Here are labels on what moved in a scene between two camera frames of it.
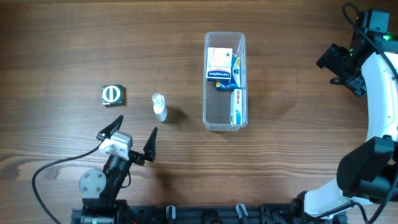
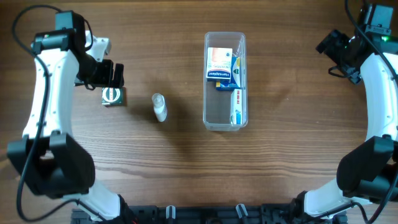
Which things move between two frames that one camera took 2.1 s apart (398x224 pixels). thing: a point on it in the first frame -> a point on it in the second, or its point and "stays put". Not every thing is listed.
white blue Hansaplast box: [219, 66] stays put
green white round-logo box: [112, 94] stays put
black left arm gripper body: [133, 154] -> [111, 73]
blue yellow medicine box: [235, 81] stays put
